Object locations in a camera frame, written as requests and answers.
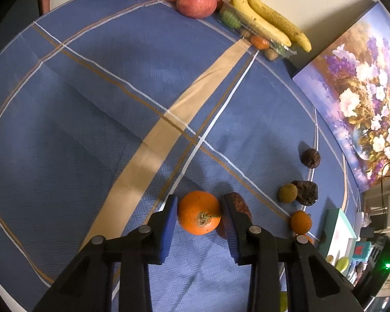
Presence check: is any small orange fruit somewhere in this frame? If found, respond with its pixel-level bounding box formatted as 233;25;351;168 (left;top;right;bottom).
250;35;270;50

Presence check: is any small yellow-brown round fruit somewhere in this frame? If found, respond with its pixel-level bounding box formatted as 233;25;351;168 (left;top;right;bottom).
277;184;298;204

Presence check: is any blue plaid tablecloth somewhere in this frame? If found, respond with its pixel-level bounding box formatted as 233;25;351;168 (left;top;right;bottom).
0;0;361;312

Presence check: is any clear plastic fruit container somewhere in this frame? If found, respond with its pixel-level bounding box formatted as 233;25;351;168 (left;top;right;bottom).
219;0;298;62

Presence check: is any small mandarin orange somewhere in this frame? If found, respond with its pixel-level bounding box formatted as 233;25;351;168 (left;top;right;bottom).
289;211;313;235

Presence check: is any dark brown pear-shaped fruit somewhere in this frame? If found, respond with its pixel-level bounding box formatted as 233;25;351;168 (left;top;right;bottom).
301;148;321;168

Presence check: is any dark brown lumpy fruit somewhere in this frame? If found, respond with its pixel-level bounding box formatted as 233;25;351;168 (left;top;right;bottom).
291;180;319;206

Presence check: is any brown-spotted yellow banana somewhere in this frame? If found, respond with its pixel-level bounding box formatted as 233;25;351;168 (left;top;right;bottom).
248;0;313;53

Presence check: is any large orange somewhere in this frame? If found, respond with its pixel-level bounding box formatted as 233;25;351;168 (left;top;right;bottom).
177;191;222;235

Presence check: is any dark brown date-shaped fruit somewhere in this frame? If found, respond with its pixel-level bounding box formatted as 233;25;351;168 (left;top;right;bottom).
216;192;252;239

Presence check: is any small teal box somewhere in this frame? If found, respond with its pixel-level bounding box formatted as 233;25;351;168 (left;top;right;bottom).
353;240;371;262

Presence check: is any white tray with green rim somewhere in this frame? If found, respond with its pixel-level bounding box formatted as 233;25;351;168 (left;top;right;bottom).
323;208;358;264

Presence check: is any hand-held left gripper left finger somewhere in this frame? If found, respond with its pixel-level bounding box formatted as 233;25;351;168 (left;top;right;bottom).
32;194;179;312

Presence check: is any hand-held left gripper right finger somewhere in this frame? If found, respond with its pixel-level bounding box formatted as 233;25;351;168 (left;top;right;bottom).
221;194;366;312

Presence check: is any flower painting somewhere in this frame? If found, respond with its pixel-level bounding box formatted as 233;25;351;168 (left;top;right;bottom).
292;2;390;192

